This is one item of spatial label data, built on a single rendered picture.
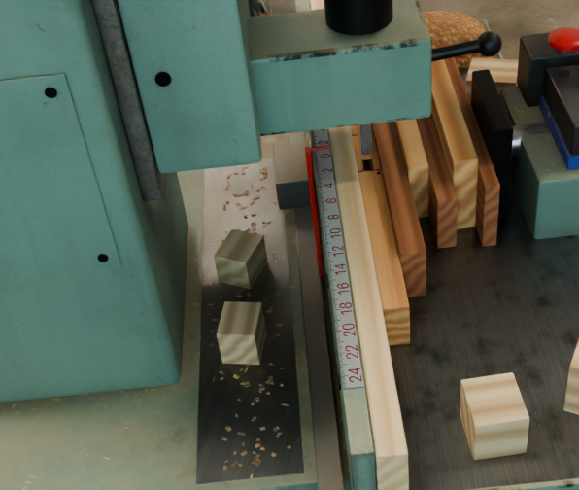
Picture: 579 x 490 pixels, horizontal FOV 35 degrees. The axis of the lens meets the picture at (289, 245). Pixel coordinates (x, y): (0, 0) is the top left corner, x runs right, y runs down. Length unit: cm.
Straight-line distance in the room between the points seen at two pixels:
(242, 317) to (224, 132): 19
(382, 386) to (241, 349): 24
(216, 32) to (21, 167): 16
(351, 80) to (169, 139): 14
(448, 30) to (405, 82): 28
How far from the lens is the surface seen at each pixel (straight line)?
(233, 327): 81
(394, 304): 67
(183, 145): 70
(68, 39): 62
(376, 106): 73
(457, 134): 78
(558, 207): 77
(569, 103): 77
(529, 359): 69
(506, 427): 61
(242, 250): 89
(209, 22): 65
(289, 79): 71
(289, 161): 96
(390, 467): 59
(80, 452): 81
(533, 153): 78
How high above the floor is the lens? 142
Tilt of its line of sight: 41 degrees down
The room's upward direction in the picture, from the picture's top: 8 degrees counter-clockwise
